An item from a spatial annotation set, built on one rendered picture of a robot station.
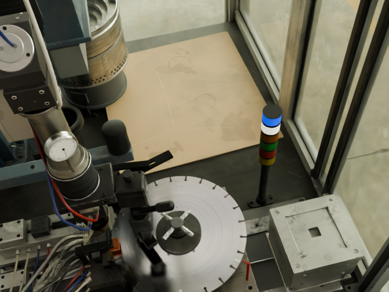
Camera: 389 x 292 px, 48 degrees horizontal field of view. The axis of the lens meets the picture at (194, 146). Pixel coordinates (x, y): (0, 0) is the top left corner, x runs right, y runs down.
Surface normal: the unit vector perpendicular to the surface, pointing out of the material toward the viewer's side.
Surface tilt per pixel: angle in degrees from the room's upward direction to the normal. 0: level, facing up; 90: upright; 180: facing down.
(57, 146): 90
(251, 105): 0
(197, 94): 0
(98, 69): 90
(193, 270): 0
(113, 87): 89
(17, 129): 90
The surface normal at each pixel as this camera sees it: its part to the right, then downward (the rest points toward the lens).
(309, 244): -0.06, -0.61
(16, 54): 0.11, 0.11
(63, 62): 0.22, 0.77
